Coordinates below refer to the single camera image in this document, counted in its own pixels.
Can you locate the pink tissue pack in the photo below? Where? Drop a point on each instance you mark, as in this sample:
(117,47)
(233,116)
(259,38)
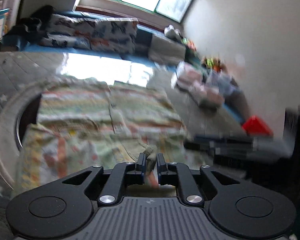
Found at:
(206,96)
(185,75)

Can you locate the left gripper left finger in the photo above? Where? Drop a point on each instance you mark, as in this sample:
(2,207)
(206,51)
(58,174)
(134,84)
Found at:
(120,177)

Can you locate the pink tissue pack near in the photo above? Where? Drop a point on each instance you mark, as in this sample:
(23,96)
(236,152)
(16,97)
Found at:
(206,96)

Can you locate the butterfly pillow lying flat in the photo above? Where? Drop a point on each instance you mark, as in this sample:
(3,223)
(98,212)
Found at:
(66,32)

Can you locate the round black induction cooktop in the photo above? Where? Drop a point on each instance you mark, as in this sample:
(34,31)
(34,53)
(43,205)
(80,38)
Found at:
(27,116)

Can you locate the red plastic stool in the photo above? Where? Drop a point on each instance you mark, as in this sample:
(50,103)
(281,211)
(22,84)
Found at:
(256,126)

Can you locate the colourful patterned baby garment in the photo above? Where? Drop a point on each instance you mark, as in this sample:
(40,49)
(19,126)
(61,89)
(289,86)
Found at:
(83,123)

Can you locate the grey cushion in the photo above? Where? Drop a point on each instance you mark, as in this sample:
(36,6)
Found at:
(165,51)

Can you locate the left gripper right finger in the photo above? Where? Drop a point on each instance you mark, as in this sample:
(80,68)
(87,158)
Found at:
(180,176)

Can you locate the pink tissue pack far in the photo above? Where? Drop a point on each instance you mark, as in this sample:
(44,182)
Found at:
(185,75)

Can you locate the butterfly pillow upright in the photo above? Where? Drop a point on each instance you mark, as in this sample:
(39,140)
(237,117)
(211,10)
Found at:
(114,35)

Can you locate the grey quilted star tablecloth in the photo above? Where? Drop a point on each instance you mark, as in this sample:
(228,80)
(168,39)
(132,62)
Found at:
(25,75)

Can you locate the colourful plush toy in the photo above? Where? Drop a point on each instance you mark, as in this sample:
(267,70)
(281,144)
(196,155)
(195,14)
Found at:
(189,44)

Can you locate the small plush toys pile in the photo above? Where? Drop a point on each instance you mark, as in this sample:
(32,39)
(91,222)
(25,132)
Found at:
(213,63)

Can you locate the black bag on sofa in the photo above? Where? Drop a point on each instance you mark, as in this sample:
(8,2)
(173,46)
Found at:
(33,28)

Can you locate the white plush toy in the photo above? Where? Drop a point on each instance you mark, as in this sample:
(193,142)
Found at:
(172,33)

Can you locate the blue sofa bed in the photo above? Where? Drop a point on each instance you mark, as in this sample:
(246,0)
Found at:
(15,41)

